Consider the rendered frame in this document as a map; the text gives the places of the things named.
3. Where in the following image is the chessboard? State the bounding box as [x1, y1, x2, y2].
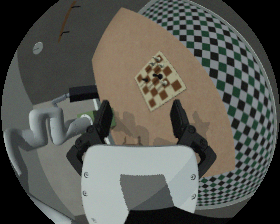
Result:
[135, 51, 187, 112]

